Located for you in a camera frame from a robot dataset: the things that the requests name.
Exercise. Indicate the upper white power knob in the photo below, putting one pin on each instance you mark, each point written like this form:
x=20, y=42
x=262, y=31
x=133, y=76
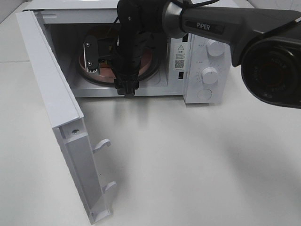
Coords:
x=215, y=48

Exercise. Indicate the lower white timer knob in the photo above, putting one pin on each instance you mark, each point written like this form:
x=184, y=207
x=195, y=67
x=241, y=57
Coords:
x=209, y=75

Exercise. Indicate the glass microwave turntable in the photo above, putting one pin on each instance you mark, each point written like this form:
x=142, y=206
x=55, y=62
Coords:
x=150, y=70

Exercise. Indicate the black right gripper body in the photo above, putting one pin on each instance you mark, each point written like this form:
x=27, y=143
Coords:
x=138, y=20

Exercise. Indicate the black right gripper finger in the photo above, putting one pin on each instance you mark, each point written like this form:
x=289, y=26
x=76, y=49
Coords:
x=90, y=47
x=126, y=71

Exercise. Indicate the white microwave door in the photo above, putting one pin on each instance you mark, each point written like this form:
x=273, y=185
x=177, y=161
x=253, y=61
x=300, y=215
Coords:
x=66, y=118

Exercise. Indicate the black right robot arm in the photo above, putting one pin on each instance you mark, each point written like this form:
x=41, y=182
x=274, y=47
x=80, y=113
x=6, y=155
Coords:
x=265, y=43

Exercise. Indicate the white microwave oven body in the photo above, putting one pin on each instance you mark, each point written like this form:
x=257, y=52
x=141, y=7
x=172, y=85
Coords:
x=66, y=23

